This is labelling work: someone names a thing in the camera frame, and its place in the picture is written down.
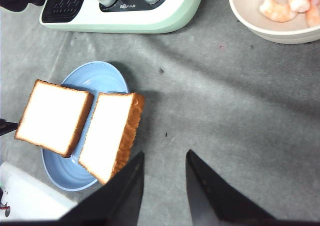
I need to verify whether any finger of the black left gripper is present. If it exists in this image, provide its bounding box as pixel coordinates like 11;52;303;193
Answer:
0;118;18;136

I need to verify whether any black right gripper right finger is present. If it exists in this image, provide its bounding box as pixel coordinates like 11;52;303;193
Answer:
185;149;276;226

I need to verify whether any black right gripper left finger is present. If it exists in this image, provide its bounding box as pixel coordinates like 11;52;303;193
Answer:
61;152;145;225

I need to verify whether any toast slice with brown crust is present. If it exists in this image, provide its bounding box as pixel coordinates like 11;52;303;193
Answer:
14;79;94;158

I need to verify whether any pink cooked shrimp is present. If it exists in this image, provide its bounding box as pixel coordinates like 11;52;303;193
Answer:
259;0;298;23

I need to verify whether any beige ribbed bowl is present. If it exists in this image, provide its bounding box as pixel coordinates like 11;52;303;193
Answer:
229;0;320;44

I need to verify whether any orange cooked shrimp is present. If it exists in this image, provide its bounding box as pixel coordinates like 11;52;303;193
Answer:
305;0;320;28

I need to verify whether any mint green breakfast maker base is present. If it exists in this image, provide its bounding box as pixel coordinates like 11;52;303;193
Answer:
39;0;201;34

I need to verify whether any white box at table edge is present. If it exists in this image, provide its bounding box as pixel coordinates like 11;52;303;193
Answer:
0;162;77;222

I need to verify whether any blue round plate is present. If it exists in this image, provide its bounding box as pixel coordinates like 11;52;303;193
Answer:
41;61;129;191

